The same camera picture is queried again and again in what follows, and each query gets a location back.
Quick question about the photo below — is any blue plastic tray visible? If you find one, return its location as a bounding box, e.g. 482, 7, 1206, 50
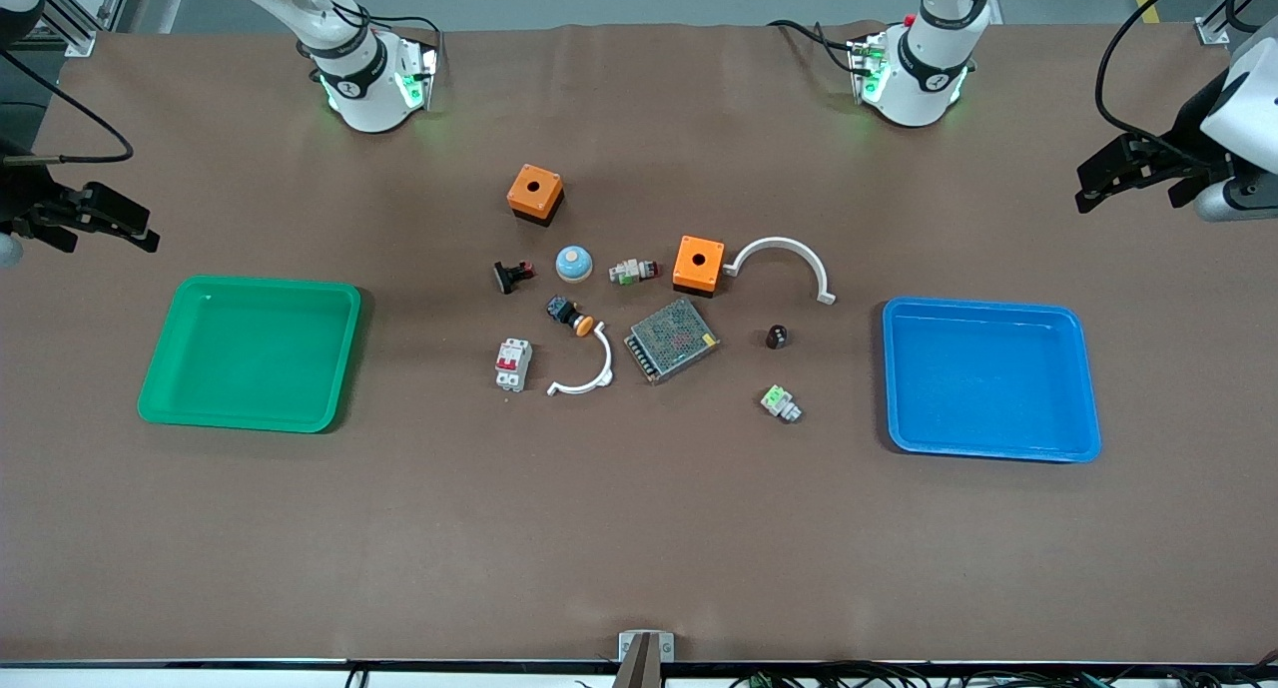
882, 297, 1103, 464

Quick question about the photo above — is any black arm base cable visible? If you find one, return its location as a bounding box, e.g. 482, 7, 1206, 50
767, 17, 862, 75
374, 13, 443, 40

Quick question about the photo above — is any white circuit breaker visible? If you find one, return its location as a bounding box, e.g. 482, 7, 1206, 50
494, 338, 534, 393

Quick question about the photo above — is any grey metal table bracket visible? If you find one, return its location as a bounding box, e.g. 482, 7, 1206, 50
611, 630, 676, 688

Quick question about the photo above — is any orange button box black base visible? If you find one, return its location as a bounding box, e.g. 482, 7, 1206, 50
672, 235, 727, 298
506, 164, 566, 228

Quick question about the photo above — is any aluminium frame post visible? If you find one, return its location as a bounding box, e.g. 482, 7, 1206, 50
40, 0, 136, 58
1196, 0, 1249, 46

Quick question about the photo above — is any small white half ring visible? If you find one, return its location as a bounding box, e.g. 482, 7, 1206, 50
546, 325, 616, 397

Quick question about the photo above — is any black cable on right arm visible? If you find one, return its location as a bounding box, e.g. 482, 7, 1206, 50
0, 47, 136, 166

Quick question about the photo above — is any orange mushroom push button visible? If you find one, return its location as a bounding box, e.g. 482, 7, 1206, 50
545, 296, 596, 338

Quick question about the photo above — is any large white half ring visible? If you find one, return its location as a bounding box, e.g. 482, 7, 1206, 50
723, 237, 838, 306

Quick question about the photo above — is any green white contact block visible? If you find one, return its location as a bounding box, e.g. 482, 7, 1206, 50
760, 384, 804, 424

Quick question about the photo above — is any black left arm base cable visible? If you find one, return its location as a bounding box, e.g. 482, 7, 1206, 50
767, 17, 862, 75

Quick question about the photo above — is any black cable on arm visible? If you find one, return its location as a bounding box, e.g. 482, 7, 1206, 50
0, 47, 136, 166
1094, 0, 1219, 160

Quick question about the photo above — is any brown table mat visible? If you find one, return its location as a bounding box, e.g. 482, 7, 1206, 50
0, 21, 1278, 665

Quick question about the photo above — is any black right arm base cable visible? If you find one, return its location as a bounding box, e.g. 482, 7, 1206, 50
374, 13, 443, 40

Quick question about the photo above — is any green plastic tray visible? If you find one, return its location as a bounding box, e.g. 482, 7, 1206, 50
137, 275, 362, 435

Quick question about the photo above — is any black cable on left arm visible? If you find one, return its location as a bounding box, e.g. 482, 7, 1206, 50
1094, 0, 1219, 160

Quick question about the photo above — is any metal mesh power supply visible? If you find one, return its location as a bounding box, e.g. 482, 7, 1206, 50
624, 298, 722, 385

